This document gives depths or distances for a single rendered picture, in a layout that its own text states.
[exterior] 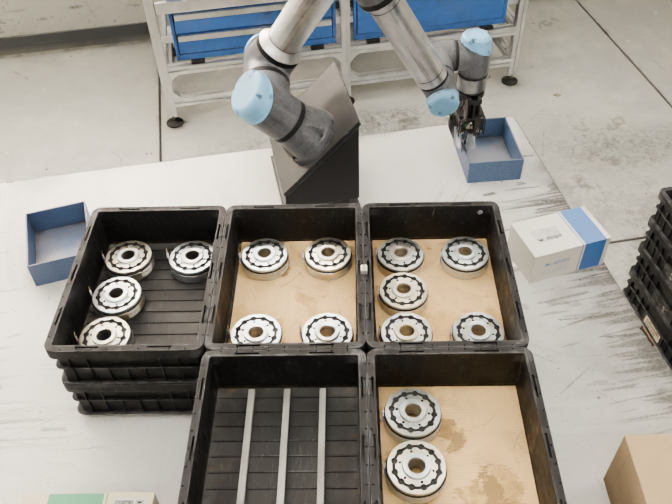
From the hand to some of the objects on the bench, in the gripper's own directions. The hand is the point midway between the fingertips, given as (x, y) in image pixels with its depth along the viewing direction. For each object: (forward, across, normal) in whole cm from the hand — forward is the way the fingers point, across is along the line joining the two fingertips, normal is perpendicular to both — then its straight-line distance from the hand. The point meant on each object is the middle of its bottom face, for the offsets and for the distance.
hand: (462, 146), depth 202 cm
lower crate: (+5, -79, -56) cm, 97 cm away
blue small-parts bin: (+5, +7, 0) cm, 9 cm away
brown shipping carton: (+5, +17, -114) cm, 116 cm away
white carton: (+5, +15, -40) cm, 43 cm away
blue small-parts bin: (+5, -107, -25) cm, 110 cm away
